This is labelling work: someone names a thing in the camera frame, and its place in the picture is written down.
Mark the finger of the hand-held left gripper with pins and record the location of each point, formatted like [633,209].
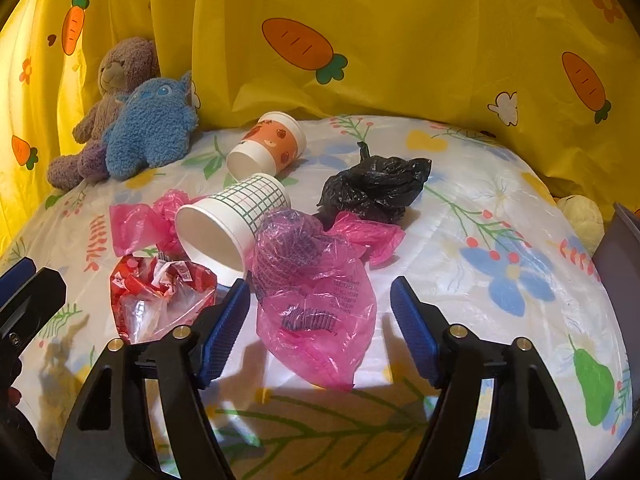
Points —
[12,276]
[35,295]

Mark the red and white plastic wrapper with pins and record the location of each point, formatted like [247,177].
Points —
[145,280]

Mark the grey plastic bin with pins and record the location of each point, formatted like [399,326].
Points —
[622,255]

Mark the white grid paper cup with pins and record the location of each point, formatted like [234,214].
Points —
[220,220]

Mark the plain pink plastic bag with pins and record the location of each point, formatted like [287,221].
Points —
[135,222]

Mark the floral plastic table cover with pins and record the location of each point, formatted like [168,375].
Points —
[500,210]

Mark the yellow carrot print curtain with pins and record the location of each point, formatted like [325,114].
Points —
[425,35]

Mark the black plastic bag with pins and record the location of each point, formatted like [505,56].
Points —
[370,185]

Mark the translucent pink printed plastic bag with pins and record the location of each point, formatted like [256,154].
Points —
[310,280]

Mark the pale yellow plush toy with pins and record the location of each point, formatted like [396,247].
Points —
[582,217]

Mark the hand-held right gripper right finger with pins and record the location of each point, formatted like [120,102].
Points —
[415,330]

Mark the brown teddy bear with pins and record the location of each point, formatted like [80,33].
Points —
[125,67]

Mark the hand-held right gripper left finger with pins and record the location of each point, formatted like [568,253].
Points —
[225,330]

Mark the orange printed paper cup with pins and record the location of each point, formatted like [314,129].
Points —
[272,140]

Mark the blue plush toy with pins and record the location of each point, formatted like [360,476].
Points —
[150,125]

